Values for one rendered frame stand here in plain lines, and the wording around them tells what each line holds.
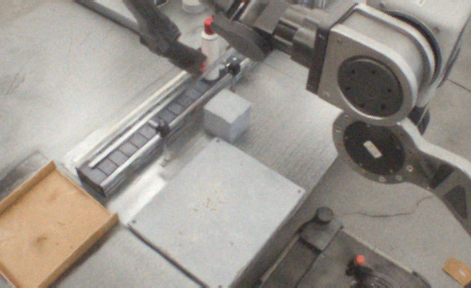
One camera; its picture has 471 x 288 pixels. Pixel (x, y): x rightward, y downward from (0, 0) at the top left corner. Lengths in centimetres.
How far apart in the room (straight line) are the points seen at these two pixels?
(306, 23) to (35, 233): 87
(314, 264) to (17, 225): 106
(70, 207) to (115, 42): 68
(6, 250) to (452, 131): 233
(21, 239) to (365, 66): 94
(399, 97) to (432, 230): 176
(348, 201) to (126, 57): 126
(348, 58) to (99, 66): 112
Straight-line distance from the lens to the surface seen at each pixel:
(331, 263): 178
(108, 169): 122
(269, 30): 64
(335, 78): 61
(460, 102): 298
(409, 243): 223
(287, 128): 135
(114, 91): 148
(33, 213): 126
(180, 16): 167
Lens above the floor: 184
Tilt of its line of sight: 51 degrees down
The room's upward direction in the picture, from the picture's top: 3 degrees clockwise
